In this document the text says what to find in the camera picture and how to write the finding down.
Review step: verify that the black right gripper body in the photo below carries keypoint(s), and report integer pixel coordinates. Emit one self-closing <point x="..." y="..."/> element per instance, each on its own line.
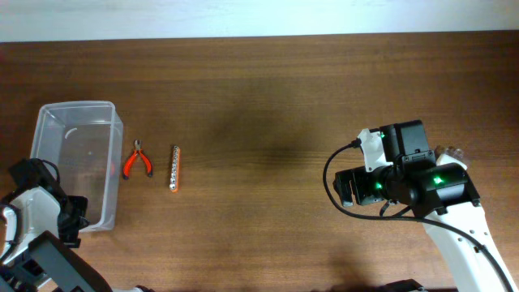
<point x="368" y="187"/>

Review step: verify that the clear plastic container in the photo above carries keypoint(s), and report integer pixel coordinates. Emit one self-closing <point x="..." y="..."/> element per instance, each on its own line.
<point x="84" y="140"/>

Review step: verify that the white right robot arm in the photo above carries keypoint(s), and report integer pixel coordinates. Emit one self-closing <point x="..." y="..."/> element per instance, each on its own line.
<point x="442" y="198"/>

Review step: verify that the orange socket bit rail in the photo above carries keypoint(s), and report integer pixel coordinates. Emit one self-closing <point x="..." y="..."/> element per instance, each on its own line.
<point x="174" y="169"/>

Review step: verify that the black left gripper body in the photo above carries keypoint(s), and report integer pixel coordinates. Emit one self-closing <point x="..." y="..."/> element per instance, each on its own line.
<point x="73" y="215"/>

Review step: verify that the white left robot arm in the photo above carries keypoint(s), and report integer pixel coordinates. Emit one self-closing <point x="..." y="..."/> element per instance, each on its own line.
<point x="42" y="230"/>

